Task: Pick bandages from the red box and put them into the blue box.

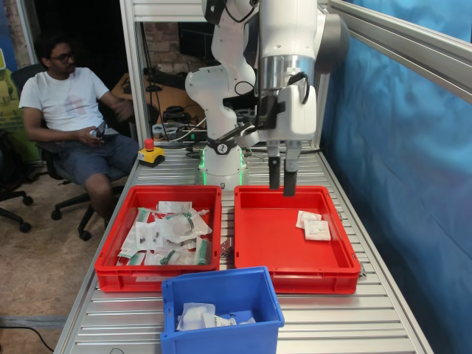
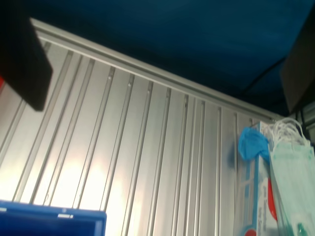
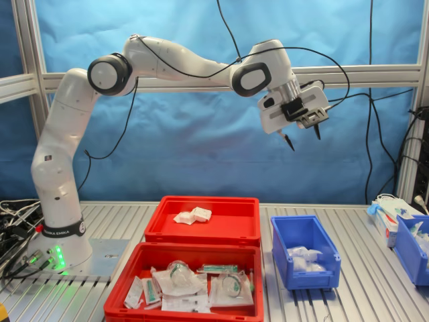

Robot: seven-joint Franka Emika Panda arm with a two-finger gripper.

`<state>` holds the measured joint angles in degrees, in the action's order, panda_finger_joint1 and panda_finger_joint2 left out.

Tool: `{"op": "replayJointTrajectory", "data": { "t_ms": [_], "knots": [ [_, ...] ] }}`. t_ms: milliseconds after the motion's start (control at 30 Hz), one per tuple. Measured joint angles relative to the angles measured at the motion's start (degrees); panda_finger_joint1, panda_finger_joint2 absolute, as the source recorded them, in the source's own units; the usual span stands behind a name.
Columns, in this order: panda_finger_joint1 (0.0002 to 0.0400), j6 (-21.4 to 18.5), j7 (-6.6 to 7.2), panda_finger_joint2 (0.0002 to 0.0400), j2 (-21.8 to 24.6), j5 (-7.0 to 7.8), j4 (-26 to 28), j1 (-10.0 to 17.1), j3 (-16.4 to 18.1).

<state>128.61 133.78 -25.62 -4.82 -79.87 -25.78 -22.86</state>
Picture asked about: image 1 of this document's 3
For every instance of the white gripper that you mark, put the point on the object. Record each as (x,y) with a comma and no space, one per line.
(298,118)

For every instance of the white Fuhrmann bandage packet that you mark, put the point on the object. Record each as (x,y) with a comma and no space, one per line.
(195,313)

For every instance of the dark phone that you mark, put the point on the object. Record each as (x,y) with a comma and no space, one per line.
(97,131)

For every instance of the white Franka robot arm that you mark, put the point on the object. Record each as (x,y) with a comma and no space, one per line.
(287,29)

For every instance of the red box with bandages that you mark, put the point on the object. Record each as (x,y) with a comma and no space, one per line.
(265,236)

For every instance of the red box with medical supplies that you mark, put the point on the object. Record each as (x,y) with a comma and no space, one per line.
(121,276)

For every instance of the white plain bandage packet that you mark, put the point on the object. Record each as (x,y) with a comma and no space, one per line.
(304,217)

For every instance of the white printed bandage packet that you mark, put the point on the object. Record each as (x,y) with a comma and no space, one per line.
(318,230)

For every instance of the green syringe in wrapper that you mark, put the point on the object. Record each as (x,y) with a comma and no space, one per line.
(142,217)
(202,250)

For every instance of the clear dome mask pack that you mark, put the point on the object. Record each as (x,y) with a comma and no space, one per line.
(180,223)
(167,256)

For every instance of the white red-printed packet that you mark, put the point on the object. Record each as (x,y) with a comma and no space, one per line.
(174,205)

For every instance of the blue curtain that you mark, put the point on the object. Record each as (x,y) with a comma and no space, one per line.
(405,184)

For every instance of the grey tape roll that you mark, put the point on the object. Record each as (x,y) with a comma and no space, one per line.
(160,131)

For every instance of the yellow emergency stop button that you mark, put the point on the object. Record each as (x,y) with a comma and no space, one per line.
(151,156)

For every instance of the wooden desk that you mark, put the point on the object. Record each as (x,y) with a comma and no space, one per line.
(173,99)

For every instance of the white blister pack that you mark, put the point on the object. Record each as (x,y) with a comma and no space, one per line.
(147,235)

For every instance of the clear wrapped bandage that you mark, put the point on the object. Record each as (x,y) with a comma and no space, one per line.
(247,320)

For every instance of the dark monitor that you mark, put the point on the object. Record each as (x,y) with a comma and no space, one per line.
(195,40)

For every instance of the green white wrapper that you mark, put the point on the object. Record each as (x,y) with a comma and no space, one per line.
(129,256)

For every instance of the blue open-front storage bin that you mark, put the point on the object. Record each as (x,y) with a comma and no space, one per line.
(221,343)

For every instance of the black office chair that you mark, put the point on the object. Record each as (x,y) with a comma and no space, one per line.
(70,202)
(9,162)

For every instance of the seated man in white shirt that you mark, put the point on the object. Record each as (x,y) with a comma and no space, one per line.
(66,99)

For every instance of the grey floor strip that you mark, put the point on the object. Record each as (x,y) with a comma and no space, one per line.
(33,321)

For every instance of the green poster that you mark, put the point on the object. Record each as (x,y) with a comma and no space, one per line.
(4,92)

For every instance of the small metal bracket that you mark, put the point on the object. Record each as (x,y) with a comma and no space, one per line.
(225,250)

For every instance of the aluminium profile frame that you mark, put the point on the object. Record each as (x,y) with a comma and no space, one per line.
(136,73)

